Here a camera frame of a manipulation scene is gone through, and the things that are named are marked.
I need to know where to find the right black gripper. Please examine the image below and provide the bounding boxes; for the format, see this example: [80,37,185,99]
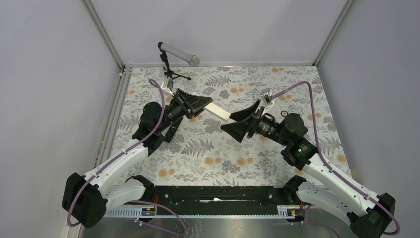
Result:
[220,100,290,146]

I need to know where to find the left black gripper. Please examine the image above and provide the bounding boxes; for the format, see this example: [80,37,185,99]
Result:
[157,88,212,132]

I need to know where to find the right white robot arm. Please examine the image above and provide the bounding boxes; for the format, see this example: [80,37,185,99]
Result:
[220,101,395,238]

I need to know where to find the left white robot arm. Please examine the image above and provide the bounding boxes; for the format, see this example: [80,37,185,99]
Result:
[62,89,213,228]

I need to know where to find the black remote control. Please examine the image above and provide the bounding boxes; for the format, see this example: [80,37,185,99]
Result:
[164,117,184,143]

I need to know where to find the black tripod microphone stand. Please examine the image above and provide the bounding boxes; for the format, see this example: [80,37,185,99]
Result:
[160,50,192,80]

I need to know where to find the grey microphone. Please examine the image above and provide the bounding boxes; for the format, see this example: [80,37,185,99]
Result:
[158,42,200,67]

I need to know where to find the floral table mat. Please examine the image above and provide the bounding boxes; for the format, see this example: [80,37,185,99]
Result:
[112,66,351,186]

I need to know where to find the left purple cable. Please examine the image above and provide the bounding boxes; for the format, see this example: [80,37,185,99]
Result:
[66,78,166,227]

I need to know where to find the purple cable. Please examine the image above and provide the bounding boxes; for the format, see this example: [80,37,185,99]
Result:
[270,81,401,236]
[66,78,166,227]

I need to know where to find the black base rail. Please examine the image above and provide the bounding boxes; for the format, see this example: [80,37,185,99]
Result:
[140,185,302,206]

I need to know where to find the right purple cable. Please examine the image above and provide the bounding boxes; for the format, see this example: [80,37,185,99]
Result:
[270,81,401,236]

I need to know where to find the grey slotted cable duct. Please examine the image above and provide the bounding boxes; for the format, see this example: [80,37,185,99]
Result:
[104,205,306,219]

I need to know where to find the aluminium frame post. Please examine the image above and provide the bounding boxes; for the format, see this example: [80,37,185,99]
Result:
[81,0,125,72]

